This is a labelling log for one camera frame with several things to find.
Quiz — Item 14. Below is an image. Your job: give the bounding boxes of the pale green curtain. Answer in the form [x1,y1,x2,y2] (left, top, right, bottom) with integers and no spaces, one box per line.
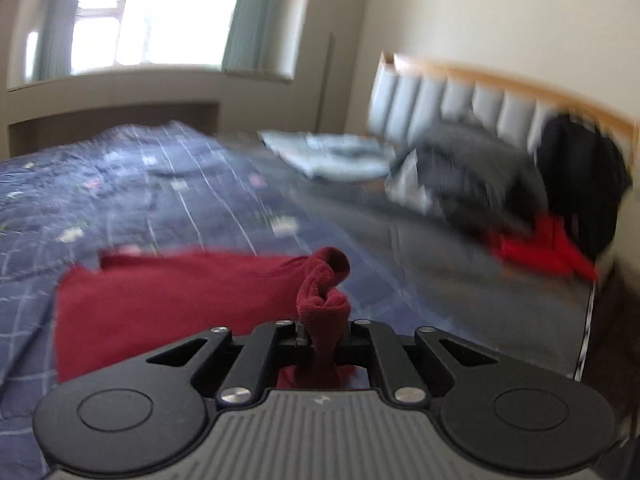
[221,0,315,78]
[34,0,92,82]

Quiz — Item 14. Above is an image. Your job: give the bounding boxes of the dark red knit garment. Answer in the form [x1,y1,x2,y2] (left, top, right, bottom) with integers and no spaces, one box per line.
[54,246,372,391]

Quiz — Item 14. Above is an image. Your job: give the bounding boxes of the bright red cloth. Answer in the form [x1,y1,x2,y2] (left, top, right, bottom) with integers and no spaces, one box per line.
[486,211,601,282]

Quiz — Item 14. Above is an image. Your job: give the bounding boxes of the padded wooden headboard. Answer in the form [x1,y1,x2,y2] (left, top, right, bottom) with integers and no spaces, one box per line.
[367,51,640,161]

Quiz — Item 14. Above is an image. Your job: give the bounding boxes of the light blue folded clothes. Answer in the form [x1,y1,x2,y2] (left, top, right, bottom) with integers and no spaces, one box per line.
[259,130,399,182]

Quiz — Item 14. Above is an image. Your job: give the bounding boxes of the blue plaid printed blanket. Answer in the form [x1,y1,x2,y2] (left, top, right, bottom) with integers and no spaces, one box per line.
[0,120,401,480]

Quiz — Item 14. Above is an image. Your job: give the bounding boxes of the grey clothes pile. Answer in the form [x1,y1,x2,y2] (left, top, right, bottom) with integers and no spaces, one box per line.
[384,119,552,235]

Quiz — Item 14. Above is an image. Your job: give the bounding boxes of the black bag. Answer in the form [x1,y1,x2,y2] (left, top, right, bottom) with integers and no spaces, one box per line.
[537,112,633,259]

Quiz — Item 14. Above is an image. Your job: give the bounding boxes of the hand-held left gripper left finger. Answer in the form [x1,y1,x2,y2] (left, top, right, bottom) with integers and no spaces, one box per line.
[145,319,312,407]

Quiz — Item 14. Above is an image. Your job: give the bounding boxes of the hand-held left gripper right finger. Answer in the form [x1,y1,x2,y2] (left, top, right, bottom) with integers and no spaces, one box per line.
[334,319,502,406]

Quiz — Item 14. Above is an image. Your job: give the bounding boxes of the grey bed sheet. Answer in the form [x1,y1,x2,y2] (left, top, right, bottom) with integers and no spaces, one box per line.
[240,152,593,378]

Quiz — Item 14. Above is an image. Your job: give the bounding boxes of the beige window ledge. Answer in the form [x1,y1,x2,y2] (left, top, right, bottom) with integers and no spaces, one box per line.
[7,66,297,160]

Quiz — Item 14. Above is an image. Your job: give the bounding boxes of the window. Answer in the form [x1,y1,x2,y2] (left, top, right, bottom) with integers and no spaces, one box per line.
[70,0,251,77]

